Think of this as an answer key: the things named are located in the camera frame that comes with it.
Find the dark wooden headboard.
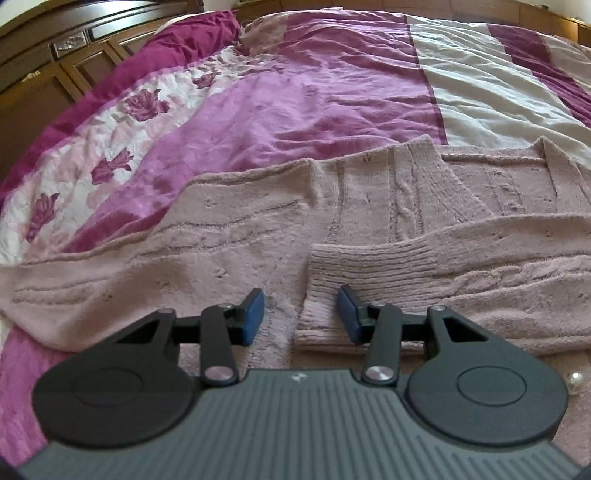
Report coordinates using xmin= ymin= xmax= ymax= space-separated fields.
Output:
xmin=0 ymin=0 xmax=241 ymax=171

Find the pink white magenta striped bedspread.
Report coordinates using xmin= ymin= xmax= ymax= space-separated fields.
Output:
xmin=0 ymin=9 xmax=591 ymax=467

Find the pink knitted sweater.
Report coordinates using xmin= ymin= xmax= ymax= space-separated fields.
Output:
xmin=0 ymin=135 xmax=591 ymax=372

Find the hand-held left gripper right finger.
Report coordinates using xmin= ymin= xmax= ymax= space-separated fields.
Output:
xmin=336 ymin=285 xmax=488 ymax=385

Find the magenta pillow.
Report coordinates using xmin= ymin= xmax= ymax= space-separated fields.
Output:
xmin=0 ymin=10 xmax=241 ymax=266

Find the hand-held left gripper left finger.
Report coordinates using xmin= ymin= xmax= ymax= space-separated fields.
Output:
xmin=113 ymin=288 xmax=266 ymax=387

